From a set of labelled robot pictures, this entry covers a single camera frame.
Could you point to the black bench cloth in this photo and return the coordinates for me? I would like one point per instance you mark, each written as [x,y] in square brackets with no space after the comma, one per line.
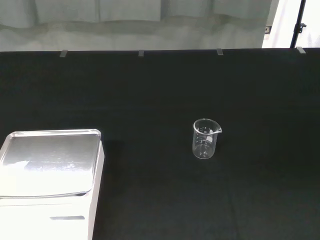
[175,95]

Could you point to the grey tape piece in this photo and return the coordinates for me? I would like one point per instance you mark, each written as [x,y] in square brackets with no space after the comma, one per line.
[141,53]
[220,51]
[64,53]
[301,50]

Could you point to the pale grey curtain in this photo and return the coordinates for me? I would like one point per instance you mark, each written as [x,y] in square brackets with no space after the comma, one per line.
[125,25]

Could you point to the white electronic balance steel pan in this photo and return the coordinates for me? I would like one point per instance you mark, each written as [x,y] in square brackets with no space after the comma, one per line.
[50,155]

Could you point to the pale white board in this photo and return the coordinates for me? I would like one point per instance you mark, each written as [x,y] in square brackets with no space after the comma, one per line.
[282,22]

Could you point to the black tripod pole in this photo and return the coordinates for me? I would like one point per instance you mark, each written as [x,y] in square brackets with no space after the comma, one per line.
[297,25]

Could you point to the wall power socket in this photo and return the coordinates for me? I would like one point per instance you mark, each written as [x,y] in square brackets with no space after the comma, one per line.
[268,29]

